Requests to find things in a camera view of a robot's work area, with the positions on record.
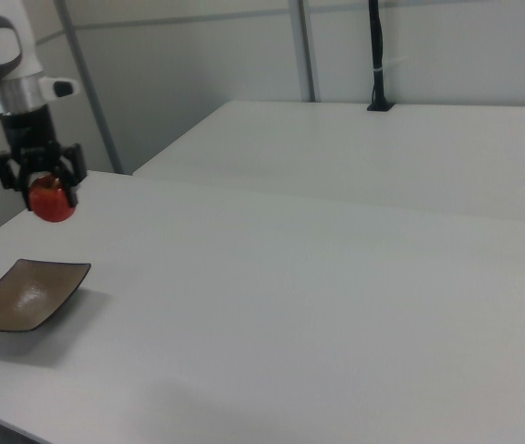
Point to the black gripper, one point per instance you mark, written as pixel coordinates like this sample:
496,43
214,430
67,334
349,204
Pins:
29,131

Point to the red apple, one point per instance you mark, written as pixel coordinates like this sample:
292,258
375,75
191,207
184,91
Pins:
52,203

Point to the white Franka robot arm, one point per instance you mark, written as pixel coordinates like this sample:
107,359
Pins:
17,55

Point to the square brown ceramic plate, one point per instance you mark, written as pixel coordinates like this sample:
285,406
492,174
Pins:
27,296

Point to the black pole with base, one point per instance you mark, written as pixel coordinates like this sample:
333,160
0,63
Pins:
377,46

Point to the white zip tie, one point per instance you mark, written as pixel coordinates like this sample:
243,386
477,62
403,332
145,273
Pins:
389,65

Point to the grey slanted partition post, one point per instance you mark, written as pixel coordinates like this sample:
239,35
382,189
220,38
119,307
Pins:
89,88

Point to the grey upright partition post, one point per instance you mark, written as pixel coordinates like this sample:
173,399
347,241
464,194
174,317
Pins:
303,46

